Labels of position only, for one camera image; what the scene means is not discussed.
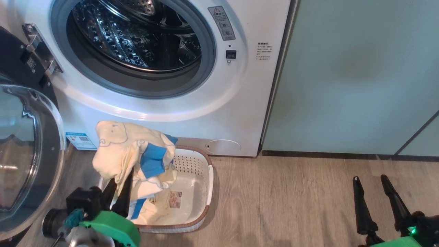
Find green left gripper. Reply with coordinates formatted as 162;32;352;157
80;168;141;247

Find cream pyjama garment blue cuffs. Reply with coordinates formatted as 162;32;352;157
92;120;179;221

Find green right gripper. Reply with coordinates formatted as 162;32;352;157
353;174;422;247

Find cream perforated laundry basket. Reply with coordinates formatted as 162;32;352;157
98;144;215;234

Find black glass washing machine door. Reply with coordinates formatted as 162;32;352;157
0;26;67;242

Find metal door hinge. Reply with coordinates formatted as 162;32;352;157
22;23;63;76

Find basket product label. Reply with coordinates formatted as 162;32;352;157
168;191;182;209

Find teal left camera connector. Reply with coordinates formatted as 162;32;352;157
58;209;84;237

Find round drain filter cover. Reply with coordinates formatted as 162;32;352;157
206;139;241;156

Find white text label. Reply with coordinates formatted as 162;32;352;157
257;42;273;61

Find steel washer drum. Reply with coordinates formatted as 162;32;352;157
67;0;203;74

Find white washing machine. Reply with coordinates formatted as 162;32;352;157
0;0;298;158

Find blue energy label sticker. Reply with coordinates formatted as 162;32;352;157
65;132;97;151

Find grey rubber door gasket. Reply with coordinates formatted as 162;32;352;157
51;0;217;100

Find mint green cabinet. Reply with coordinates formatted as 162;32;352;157
262;0;439;160

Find grey warning label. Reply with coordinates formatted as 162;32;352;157
208;6;236;42

